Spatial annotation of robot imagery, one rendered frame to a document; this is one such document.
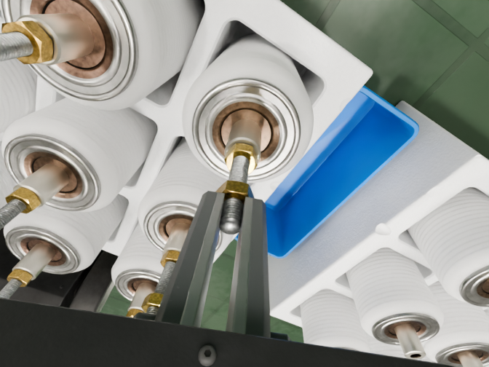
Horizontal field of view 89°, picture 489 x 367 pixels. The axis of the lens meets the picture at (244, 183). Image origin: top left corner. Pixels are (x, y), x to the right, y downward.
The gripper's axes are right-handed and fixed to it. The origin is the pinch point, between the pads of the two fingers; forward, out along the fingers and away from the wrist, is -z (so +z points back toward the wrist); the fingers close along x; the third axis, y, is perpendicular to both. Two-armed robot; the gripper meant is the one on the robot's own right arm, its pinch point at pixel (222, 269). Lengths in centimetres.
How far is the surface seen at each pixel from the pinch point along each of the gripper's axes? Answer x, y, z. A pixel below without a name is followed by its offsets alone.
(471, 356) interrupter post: -34.0, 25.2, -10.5
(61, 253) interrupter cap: 17.6, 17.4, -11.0
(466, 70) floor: -30.2, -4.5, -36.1
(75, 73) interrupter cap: 11.3, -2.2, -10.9
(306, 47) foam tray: -3.8, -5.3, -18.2
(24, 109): 21.8, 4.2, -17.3
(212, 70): 2.7, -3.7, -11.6
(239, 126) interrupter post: 0.4, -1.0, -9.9
